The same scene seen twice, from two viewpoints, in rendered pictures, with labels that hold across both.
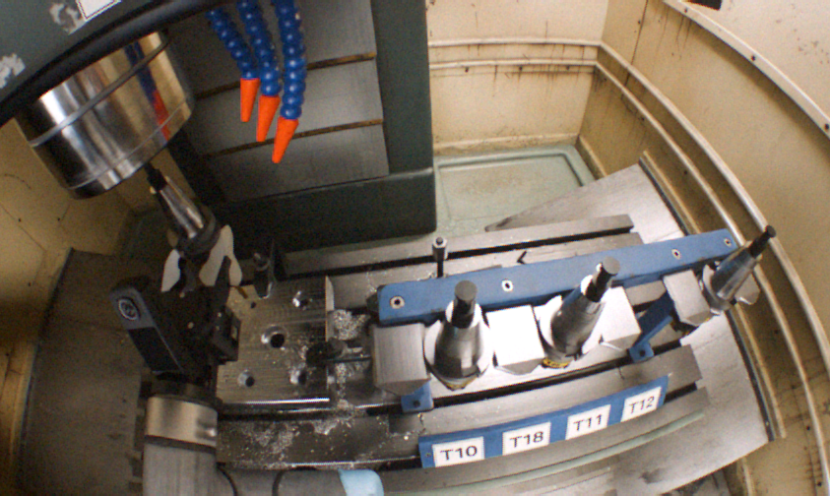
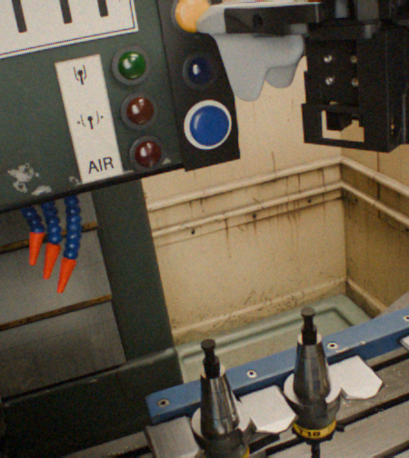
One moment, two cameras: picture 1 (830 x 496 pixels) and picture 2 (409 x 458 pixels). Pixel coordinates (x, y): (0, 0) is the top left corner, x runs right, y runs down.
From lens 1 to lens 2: 0.36 m
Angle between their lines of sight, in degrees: 31
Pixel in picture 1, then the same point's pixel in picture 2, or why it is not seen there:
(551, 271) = (287, 356)
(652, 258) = (382, 327)
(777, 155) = not seen: outside the picture
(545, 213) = not seen: hidden behind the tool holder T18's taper
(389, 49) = (108, 217)
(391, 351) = (165, 439)
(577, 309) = (301, 358)
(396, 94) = (121, 266)
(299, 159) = (20, 353)
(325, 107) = (47, 287)
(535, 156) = (298, 320)
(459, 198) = not seen: hidden behind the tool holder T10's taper
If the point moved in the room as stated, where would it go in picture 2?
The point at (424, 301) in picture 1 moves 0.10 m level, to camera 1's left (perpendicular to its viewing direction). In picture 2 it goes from (185, 397) to (100, 423)
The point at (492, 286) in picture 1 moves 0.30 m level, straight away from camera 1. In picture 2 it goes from (239, 376) to (249, 254)
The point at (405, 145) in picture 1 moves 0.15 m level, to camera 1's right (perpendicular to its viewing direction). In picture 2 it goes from (138, 323) to (202, 306)
